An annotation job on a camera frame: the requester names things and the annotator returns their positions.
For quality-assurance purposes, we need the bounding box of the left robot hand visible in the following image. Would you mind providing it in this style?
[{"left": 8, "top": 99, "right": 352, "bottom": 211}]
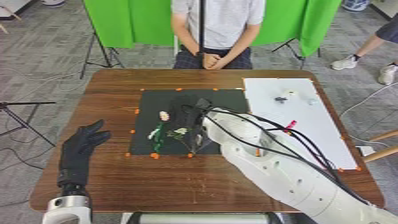
[{"left": 57, "top": 119, "right": 114, "bottom": 188}]

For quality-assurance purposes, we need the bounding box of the dark mat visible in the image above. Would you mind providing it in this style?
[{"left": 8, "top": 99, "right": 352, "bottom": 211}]
[{"left": 128, "top": 88, "right": 251, "bottom": 157}]

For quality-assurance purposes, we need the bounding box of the person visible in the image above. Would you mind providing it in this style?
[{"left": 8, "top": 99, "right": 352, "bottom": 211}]
[
  {"left": 169, "top": 0, "right": 269, "bottom": 71},
  {"left": 329, "top": 21, "right": 398, "bottom": 86}
]

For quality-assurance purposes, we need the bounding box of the black tripod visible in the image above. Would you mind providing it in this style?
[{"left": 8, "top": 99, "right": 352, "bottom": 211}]
[{"left": 0, "top": 101, "right": 59, "bottom": 148}]

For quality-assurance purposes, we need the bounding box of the pink flower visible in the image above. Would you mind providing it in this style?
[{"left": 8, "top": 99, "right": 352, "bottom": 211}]
[{"left": 153, "top": 110, "right": 173, "bottom": 153}]

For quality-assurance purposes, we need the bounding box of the pale grey bar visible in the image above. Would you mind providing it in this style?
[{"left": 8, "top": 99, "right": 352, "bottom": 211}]
[{"left": 127, "top": 212, "right": 286, "bottom": 224}]

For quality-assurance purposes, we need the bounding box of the white sheet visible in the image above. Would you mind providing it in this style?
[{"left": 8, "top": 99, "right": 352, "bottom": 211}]
[{"left": 242, "top": 77, "right": 361, "bottom": 171}]

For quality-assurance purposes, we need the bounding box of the wooden chair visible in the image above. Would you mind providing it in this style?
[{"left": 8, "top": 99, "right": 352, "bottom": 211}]
[{"left": 361, "top": 129, "right": 398, "bottom": 164}]

